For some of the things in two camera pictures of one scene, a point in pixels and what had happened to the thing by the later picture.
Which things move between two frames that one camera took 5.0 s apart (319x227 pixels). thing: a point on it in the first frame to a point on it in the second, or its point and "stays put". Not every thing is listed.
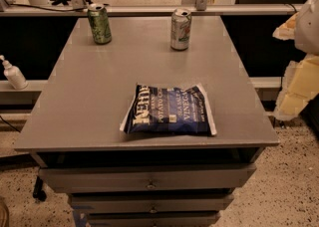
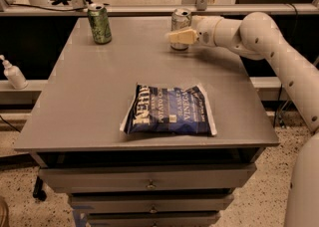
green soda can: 98,13 stays put
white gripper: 308,27 to 205,32
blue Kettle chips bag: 159,110 stays put
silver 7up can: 180,28 stays put
